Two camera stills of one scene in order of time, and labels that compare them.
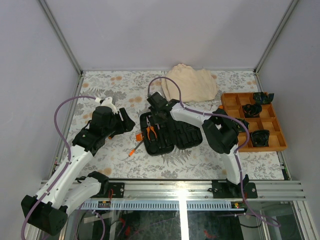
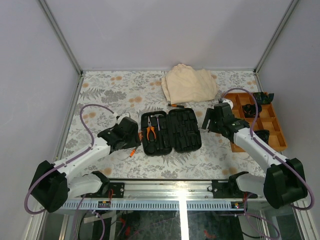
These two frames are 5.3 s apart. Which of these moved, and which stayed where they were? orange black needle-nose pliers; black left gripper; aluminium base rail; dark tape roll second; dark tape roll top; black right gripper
Moved: black left gripper; black right gripper
Stayed: dark tape roll top; aluminium base rail; dark tape roll second; orange black needle-nose pliers
